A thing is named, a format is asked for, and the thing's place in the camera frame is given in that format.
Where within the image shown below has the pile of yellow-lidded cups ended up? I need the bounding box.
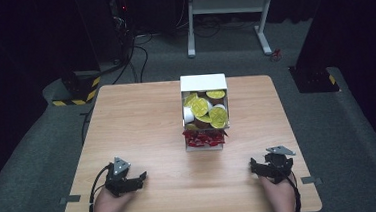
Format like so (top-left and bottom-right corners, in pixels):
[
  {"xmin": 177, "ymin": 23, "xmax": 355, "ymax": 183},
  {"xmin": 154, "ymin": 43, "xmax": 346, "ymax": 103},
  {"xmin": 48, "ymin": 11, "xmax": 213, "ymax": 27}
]
[{"xmin": 181, "ymin": 88, "xmax": 230, "ymax": 132}]

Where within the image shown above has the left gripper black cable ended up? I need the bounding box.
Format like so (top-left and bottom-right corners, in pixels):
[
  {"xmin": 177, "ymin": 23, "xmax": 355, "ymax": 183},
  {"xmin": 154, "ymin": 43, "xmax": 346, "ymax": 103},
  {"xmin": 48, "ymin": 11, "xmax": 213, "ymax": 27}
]
[{"xmin": 85, "ymin": 163, "xmax": 117, "ymax": 212}]

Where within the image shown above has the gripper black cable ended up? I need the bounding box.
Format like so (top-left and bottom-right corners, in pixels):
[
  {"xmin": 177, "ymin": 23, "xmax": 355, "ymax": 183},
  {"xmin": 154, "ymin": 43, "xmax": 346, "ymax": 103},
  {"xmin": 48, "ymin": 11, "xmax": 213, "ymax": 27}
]
[
  {"xmin": 287, "ymin": 172, "xmax": 303, "ymax": 212},
  {"xmin": 85, "ymin": 163, "xmax": 117, "ymax": 212}
]

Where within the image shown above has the person's left hand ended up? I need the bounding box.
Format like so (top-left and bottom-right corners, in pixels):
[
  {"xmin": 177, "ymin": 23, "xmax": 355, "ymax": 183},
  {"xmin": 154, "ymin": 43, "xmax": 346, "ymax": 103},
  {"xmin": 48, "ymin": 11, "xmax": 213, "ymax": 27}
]
[{"xmin": 89, "ymin": 184, "xmax": 138, "ymax": 212}]

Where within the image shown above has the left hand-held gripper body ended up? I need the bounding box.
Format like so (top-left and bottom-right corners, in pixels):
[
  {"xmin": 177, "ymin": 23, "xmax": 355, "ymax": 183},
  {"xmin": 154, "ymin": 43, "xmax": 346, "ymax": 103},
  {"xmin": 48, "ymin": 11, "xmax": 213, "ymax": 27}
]
[{"xmin": 102, "ymin": 155, "xmax": 140, "ymax": 198}]

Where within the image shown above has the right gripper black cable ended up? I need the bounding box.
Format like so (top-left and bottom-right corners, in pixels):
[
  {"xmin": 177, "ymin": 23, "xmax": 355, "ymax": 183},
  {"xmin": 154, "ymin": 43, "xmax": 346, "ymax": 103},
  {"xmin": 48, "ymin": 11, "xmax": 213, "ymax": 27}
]
[{"xmin": 287, "ymin": 172, "xmax": 303, "ymax": 212}]

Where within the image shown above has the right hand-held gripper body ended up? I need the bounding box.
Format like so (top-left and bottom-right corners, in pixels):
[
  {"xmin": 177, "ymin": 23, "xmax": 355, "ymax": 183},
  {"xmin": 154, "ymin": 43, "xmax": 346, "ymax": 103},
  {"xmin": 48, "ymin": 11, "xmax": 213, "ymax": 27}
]
[{"xmin": 260, "ymin": 144, "xmax": 299, "ymax": 186}]

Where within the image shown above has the white metal stand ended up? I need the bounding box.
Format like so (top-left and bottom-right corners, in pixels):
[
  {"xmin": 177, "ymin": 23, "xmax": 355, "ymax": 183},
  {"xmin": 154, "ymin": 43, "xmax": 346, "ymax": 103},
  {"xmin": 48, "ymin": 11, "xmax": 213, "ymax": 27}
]
[{"xmin": 184, "ymin": 0, "xmax": 282, "ymax": 61}]

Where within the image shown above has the white open box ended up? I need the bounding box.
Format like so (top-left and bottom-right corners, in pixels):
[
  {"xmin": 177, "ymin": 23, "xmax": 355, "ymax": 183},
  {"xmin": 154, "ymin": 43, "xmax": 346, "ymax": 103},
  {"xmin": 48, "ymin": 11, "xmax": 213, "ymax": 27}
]
[{"xmin": 178, "ymin": 72, "xmax": 233, "ymax": 153}]

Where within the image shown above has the black yellow-striped stand base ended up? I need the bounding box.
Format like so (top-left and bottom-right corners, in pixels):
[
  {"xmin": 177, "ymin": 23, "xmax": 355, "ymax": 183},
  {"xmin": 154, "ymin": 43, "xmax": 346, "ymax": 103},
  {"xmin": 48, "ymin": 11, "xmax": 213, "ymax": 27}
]
[{"xmin": 49, "ymin": 69, "xmax": 104, "ymax": 108}]

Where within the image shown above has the grey tape strip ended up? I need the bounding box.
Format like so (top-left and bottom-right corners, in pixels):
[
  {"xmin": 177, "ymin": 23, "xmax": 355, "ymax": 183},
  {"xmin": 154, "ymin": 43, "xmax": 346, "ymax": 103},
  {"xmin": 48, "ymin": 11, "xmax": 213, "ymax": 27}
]
[
  {"xmin": 300, "ymin": 175, "xmax": 324, "ymax": 186},
  {"xmin": 58, "ymin": 194, "xmax": 83, "ymax": 206}
]

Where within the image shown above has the black floor cable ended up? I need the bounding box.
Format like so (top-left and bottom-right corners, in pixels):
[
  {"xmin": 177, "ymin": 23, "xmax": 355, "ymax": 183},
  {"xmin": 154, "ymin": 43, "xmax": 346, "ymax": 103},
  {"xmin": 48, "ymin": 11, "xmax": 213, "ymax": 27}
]
[{"xmin": 108, "ymin": 32, "xmax": 157, "ymax": 86}]

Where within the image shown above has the small red object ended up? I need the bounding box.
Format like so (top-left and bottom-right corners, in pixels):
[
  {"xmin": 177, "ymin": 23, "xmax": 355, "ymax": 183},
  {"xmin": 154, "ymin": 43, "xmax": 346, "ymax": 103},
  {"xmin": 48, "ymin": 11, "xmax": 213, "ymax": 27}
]
[{"xmin": 269, "ymin": 47, "xmax": 283, "ymax": 63}]

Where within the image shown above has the person's right hand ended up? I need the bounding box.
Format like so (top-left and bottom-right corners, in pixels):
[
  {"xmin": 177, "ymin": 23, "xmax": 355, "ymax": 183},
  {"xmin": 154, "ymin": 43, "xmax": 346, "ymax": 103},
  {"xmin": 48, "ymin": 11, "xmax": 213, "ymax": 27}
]
[{"xmin": 258, "ymin": 173, "xmax": 299, "ymax": 212}]

